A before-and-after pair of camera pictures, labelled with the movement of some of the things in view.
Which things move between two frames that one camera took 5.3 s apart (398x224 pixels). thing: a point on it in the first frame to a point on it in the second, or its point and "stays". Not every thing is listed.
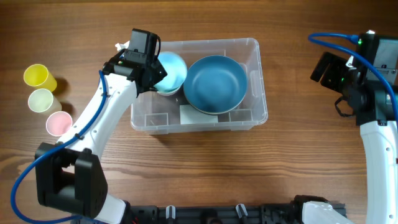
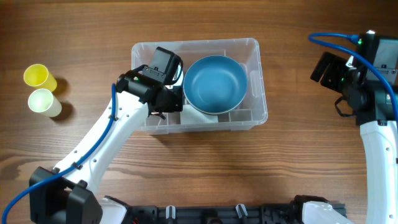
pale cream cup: [43, 101] stays
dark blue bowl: [214, 84] stays
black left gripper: [160, 71] to [178, 101]
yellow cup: [38, 75] stays
